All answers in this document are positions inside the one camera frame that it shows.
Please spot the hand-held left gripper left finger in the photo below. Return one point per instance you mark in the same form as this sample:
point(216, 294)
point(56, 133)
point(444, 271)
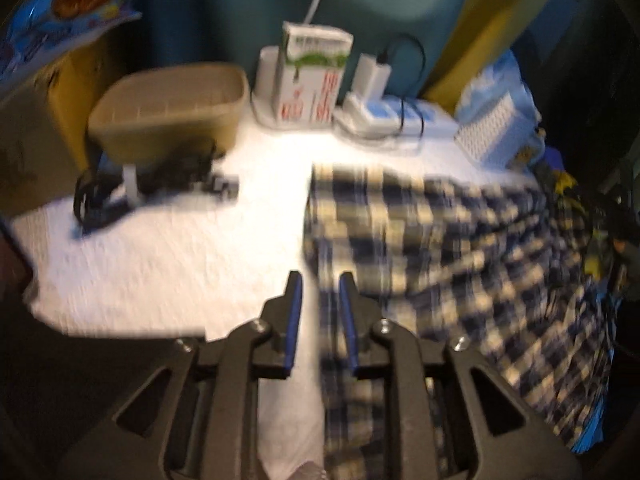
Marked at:
point(292, 322)

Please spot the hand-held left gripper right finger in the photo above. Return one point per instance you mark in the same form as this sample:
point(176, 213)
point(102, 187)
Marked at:
point(347, 327)

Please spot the blue plaid flannel shirt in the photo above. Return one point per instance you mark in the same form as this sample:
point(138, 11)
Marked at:
point(425, 240)

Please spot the white textured table cover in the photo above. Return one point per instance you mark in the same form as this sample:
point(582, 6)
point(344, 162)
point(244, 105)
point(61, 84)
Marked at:
point(175, 260)

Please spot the white device with blue panels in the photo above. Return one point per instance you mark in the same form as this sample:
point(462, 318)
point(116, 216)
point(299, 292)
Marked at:
point(385, 112)

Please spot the white green milk carton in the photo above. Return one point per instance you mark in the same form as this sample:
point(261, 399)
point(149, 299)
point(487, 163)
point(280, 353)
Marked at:
point(305, 90)

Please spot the beige plastic basket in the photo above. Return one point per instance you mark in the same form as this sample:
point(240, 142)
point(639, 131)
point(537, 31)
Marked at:
point(165, 125)

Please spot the white perforated box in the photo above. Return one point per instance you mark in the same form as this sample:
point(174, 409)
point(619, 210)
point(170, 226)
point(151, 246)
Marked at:
point(487, 130)

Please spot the white power adapter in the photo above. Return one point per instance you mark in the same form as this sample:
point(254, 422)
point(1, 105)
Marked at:
point(370, 77)

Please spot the printed mug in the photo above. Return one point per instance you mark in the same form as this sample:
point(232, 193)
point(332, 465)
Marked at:
point(527, 152)

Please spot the yellow and dark cloth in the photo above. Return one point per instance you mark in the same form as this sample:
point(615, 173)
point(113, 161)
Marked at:
point(565, 185)

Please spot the light blue plastic bag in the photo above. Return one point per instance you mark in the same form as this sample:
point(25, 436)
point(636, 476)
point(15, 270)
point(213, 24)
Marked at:
point(495, 80)

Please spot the yellow cardboard box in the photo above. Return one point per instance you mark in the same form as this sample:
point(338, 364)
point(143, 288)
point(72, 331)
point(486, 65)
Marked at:
point(70, 90)

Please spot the blue printed snack bag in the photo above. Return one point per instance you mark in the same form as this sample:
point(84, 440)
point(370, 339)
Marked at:
point(60, 5)

